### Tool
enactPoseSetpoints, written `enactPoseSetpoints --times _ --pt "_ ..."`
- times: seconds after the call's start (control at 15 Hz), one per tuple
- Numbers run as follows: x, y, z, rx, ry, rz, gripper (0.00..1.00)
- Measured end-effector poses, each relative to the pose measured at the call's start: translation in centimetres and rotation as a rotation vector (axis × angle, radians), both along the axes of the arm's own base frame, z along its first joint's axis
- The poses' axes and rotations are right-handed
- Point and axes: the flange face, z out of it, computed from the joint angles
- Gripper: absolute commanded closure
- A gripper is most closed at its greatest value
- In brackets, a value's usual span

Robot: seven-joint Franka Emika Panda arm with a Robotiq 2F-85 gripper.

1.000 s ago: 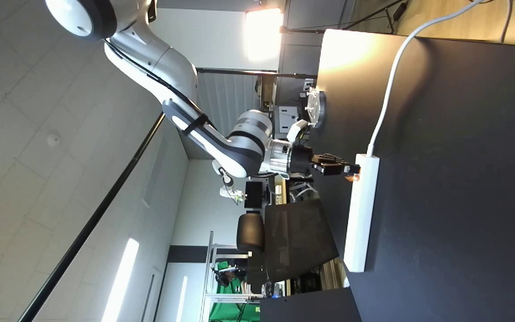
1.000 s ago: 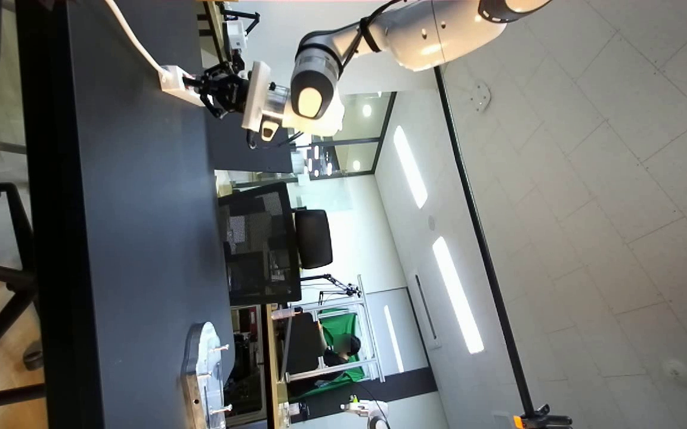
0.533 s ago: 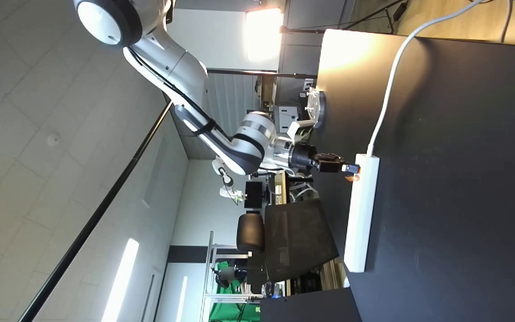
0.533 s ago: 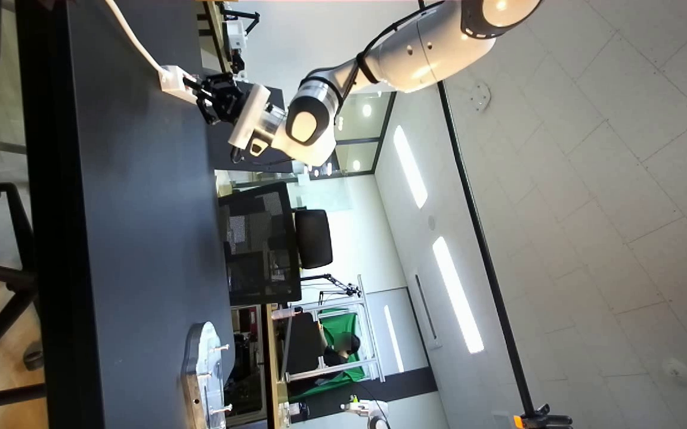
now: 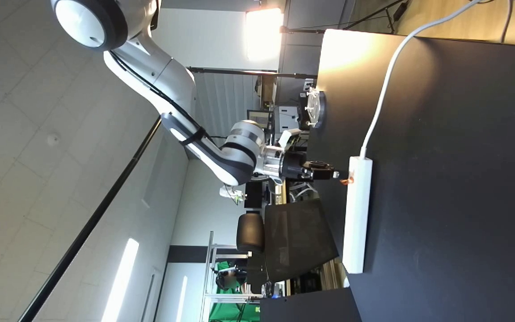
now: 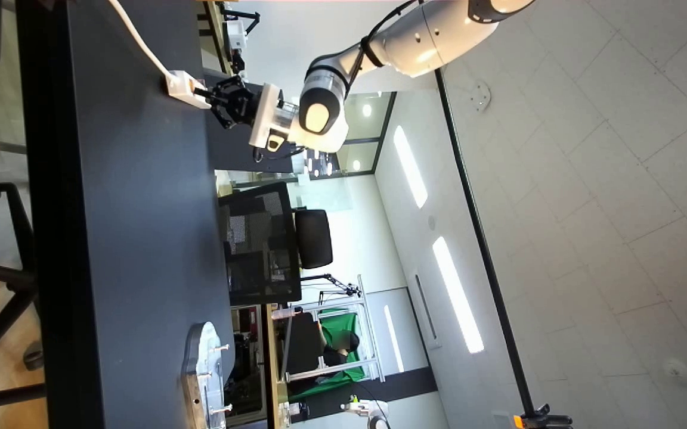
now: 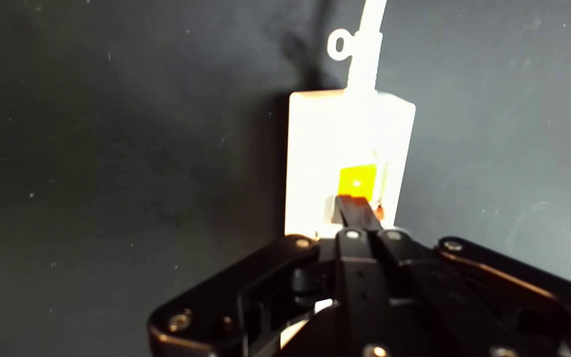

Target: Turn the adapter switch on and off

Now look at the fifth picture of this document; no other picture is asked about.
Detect thin black cable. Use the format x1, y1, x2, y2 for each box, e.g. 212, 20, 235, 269
500, 0, 515, 45

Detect white power strip cable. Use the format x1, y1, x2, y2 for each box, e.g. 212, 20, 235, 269
360, 0, 487, 160

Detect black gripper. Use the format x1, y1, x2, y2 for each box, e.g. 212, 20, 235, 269
280, 153, 344, 185

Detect long ceiling light strip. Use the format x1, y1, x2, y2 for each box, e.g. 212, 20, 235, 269
101, 237, 142, 322

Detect black partition panel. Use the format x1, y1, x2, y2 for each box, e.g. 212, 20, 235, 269
262, 199, 340, 283

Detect white power strip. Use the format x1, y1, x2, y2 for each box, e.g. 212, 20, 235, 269
342, 156, 376, 276

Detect black divider board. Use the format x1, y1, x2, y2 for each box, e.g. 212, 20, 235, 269
260, 287, 365, 322

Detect bright window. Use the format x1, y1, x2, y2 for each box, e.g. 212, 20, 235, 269
244, 6, 287, 65

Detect short ceiling light strip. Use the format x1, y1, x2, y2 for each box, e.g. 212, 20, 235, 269
174, 274, 192, 322

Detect white shelf rack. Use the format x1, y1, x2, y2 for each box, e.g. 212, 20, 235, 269
199, 231, 255, 322

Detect grey equipment box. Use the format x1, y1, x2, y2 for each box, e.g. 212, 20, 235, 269
271, 104, 305, 135

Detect green storage bins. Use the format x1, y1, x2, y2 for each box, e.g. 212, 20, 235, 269
210, 258, 264, 322

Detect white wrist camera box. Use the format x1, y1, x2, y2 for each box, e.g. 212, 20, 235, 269
276, 127, 303, 153

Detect black office chair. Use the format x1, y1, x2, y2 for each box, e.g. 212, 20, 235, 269
235, 212, 267, 253

